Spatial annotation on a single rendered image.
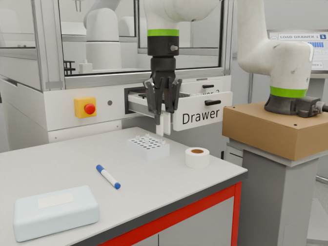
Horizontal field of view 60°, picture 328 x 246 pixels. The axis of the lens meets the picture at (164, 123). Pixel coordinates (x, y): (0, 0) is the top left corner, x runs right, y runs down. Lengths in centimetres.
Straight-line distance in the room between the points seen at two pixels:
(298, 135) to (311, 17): 187
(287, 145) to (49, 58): 84
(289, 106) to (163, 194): 60
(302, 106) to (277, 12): 190
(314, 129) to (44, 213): 79
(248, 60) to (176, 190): 64
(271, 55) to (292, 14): 174
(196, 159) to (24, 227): 46
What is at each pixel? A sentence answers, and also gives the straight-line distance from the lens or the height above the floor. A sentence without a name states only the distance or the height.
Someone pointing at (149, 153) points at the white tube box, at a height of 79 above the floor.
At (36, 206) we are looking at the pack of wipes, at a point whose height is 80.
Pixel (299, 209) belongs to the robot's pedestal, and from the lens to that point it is 125.
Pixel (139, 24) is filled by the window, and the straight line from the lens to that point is 127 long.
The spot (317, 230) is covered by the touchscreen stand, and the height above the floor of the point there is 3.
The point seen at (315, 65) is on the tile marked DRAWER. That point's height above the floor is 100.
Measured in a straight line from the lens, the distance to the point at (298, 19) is 278.
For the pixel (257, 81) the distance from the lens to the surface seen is 301.
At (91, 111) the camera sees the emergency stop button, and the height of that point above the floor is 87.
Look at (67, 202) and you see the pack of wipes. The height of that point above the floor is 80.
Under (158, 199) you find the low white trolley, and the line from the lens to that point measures 67.
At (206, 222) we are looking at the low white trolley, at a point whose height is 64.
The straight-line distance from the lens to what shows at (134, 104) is 119.
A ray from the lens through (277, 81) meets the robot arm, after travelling 109.
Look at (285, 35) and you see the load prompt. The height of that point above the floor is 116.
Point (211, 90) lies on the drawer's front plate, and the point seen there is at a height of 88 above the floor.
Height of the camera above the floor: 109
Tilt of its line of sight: 15 degrees down
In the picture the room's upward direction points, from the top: straight up
